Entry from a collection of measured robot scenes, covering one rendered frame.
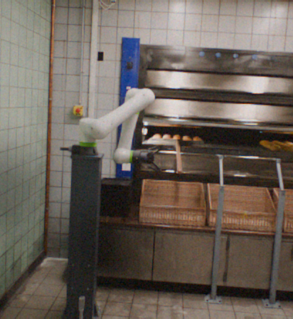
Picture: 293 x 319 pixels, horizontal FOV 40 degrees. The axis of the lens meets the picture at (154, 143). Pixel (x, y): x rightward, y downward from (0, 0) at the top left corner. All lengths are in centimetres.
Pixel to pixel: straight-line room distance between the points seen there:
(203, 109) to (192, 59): 47
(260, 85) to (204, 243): 151
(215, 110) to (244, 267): 140
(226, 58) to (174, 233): 164
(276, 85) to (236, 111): 43
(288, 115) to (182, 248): 155
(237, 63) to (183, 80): 52
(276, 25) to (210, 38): 59
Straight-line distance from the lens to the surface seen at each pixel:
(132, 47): 378
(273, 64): 389
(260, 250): 351
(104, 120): 261
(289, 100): 390
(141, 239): 342
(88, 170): 274
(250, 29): 387
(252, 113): 383
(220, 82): 378
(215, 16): 385
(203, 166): 381
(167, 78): 377
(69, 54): 390
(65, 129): 390
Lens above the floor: 160
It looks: 6 degrees down
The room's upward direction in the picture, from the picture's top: 3 degrees clockwise
